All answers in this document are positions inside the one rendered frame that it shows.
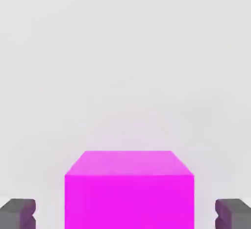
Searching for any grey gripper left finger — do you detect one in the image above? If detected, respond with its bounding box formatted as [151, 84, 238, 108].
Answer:
[0, 198, 37, 229]

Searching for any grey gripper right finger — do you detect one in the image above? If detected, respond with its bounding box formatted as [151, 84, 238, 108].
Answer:
[215, 198, 251, 229]

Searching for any small magenta cube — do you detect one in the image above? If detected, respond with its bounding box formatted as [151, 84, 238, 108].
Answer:
[64, 150, 195, 229]

